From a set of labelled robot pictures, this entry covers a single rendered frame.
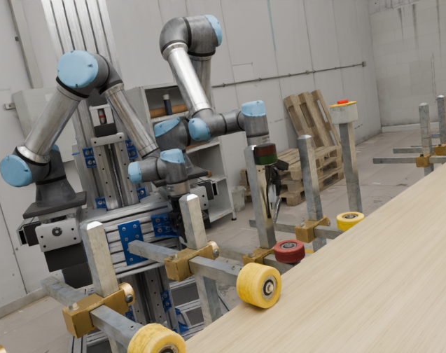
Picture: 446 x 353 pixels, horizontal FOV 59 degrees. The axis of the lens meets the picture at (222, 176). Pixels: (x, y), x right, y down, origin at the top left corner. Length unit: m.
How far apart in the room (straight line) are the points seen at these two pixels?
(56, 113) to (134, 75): 2.76
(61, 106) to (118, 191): 0.51
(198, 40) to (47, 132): 0.62
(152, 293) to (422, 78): 7.68
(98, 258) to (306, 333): 0.42
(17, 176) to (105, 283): 0.75
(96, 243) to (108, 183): 0.92
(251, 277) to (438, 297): 0.34
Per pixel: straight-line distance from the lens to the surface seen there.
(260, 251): 1.16
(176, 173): 1.31
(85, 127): 1.81
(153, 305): 1.93
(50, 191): 1.64
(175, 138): 1.65
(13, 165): 1.52
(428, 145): 2.21
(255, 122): 1.26
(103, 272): 0.86
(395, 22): 9.03
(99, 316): 0.83
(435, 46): 8.80
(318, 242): 1.38
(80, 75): 1.36
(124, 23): 4.24
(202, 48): 1.54
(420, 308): 0.80
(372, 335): 0.73
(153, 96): 4.23
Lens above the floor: 1.31
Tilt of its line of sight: 11 degrees down
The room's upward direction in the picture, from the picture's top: 11 degrees counter-clockwise
